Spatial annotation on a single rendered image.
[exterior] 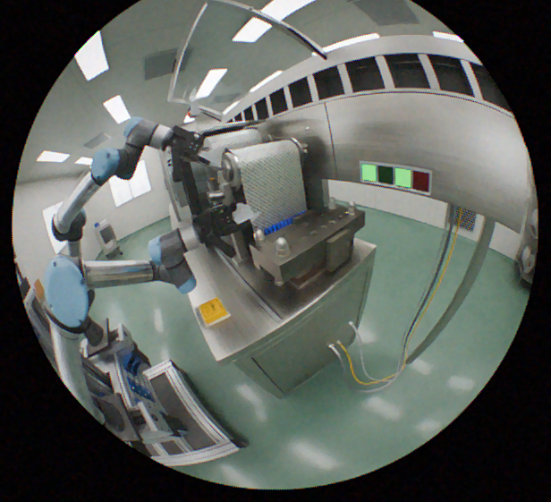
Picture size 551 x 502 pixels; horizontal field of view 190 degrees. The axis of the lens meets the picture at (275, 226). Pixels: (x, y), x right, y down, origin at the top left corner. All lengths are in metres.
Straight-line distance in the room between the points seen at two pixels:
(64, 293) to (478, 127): 0.89
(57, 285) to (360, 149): 0.81
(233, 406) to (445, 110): 1.70
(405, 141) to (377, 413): 1.39
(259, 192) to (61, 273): 0.59
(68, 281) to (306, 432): 1.28
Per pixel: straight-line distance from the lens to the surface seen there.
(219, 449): 1.21
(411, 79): 0.65
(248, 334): 0.48
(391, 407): 1.39
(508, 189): 0.58
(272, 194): 0.61
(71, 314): 0.37
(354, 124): 0.62
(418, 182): 0.55
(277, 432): 1.32
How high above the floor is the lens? 1.29
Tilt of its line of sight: 25 degrees down
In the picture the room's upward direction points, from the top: 11 degrees counter-clockwise
